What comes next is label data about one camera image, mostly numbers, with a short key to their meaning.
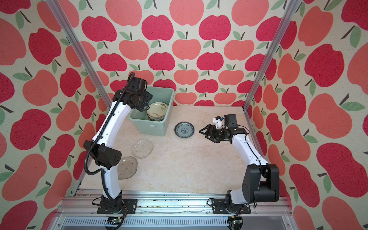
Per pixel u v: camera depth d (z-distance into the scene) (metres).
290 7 0.70
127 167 0.89
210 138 0.77
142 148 0.98
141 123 0.89
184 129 1.08
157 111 1.10
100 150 0.49
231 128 0.64
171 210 0.73
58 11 0.71
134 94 0.59
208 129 0.76
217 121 0.80
